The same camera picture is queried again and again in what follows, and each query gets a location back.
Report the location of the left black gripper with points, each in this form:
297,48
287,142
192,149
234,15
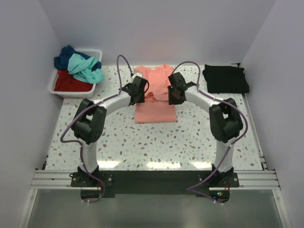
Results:
142,99

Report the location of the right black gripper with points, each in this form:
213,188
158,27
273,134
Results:
171,100

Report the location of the pink t shirt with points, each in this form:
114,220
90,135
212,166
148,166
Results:
156,107

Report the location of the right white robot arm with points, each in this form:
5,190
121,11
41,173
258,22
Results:
224,120

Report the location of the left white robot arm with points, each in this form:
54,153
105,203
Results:
88,123

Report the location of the folded black t shirt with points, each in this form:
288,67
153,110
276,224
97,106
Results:
225,79

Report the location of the white plastic laundry basket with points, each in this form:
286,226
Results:
75,94

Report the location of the teal t shirt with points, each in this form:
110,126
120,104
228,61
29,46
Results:
85,70

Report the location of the red t shirt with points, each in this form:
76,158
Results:
66,83

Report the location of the navy blue t shirt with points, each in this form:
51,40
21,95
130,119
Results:
61,61

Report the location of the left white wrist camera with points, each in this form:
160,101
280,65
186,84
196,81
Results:
136,74

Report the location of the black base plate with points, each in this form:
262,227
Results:
103,192

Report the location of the aluminium frame rail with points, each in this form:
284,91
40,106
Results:
240,180

